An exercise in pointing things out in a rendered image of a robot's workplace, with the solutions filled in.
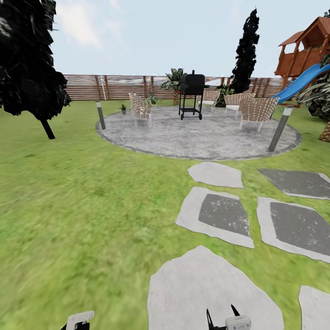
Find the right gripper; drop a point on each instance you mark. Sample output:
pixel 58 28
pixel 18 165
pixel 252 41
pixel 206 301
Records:
pixel 212 327

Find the charcoal grill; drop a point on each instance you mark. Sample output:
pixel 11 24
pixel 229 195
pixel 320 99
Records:
pixel 190 86

